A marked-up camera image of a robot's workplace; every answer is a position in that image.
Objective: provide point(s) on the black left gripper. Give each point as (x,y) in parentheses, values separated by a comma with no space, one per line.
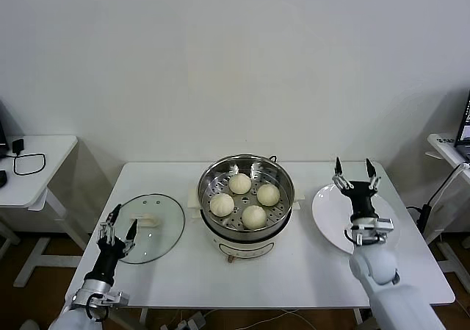
(110,251)

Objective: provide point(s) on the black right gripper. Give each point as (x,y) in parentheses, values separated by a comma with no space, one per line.
(361,197)

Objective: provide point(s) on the white steamed baozi bun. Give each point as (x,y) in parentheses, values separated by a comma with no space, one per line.
(222,204)
(268,194)
(254,217)
(240,183)

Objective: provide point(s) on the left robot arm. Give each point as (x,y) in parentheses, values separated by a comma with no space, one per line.
(66,319)

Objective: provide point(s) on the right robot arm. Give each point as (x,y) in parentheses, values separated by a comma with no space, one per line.
(374,267)

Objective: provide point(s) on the perforated steel steamer basket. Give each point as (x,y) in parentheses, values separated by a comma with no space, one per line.
(282,212)

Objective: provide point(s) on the white round plate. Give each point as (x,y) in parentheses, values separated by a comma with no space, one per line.
(327,212)

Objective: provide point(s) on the white side table with laptop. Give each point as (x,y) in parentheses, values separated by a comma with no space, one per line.
(440,142)

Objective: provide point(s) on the white side table with adapter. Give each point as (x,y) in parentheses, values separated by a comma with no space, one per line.
(55,153)

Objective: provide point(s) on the white power strip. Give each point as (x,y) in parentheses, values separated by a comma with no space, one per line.
(192,322)

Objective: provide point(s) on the small black device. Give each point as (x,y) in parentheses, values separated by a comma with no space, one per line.
(2,178)

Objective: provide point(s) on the black power adapter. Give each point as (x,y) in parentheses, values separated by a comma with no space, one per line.
(19,146)

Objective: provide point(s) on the black monitor edge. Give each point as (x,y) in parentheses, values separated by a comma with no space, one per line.
(2,124)

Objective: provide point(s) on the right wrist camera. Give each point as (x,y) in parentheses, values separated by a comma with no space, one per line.
(383,224)

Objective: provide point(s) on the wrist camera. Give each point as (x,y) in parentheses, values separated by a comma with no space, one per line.
(383,224)
(114,297)

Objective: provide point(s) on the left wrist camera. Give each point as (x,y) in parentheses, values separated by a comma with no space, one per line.
(114,297)

